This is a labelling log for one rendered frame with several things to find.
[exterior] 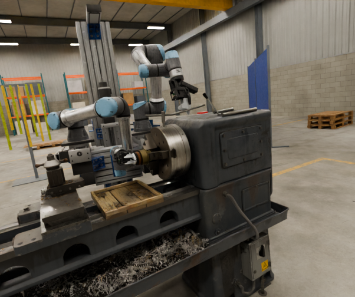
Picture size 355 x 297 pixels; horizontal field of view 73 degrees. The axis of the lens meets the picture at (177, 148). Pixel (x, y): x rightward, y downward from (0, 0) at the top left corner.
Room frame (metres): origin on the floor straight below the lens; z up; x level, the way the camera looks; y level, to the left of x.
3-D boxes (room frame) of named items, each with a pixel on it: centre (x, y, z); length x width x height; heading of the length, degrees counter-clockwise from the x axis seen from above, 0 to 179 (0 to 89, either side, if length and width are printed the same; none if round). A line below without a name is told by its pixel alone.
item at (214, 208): (1.61, -0.27, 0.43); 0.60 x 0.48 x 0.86; 119
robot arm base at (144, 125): (1.96, 0.26, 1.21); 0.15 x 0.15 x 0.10
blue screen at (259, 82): (7.66, -2.64, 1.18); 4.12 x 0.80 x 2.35; 169
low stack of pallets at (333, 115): (7.79, -5.06, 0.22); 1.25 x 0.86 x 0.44; 120
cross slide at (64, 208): (1.12, 0.60, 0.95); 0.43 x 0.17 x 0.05; 29
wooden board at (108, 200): (1.26, 0.32, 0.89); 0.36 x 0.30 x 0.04; 29
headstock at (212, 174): (1.61, -0.27, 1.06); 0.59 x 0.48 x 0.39; 119
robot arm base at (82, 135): (1.80, 0.73, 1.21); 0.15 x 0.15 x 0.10
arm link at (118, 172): (1.54, 0.38, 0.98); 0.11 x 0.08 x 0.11; 159
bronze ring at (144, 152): (1.33, 0.20, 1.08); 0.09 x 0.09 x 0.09; 29
